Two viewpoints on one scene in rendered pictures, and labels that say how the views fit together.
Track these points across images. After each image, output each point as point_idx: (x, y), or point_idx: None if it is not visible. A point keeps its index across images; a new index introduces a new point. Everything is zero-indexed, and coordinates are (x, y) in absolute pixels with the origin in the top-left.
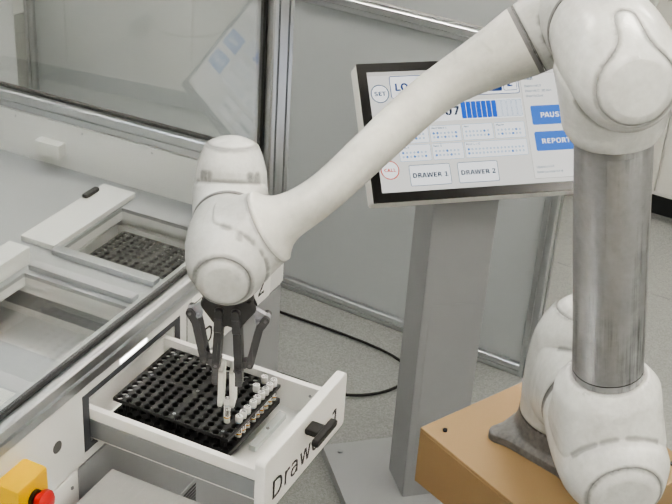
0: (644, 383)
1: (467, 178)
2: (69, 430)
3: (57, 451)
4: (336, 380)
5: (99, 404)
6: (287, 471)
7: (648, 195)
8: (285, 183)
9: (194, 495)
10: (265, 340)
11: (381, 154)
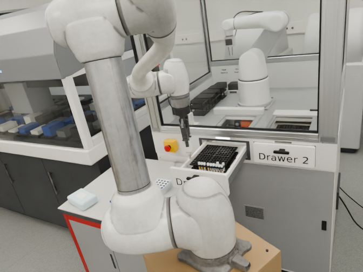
0: (120, 195)
1: None
2: (194, 143)
3: None
4: (219, 174)
5: None
6: (185, 181)
7: (94, 90)
8: (336, 126)
9: (262, 212)
10: (318, 189)
11: (141, 62)
